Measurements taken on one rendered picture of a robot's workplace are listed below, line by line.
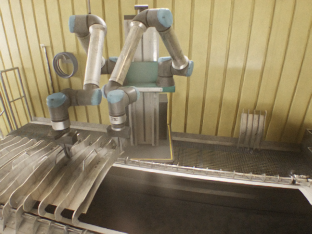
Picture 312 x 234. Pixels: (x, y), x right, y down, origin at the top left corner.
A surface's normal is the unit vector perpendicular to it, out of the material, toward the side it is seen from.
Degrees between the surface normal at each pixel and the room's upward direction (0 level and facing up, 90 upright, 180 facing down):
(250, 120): 67
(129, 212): 59
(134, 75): 90
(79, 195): 13
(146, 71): 90
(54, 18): 90
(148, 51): 90
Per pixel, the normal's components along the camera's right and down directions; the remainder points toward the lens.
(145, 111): -0.01, 0.42
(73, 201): -0.05, -0.77
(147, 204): -0.20, 0.10
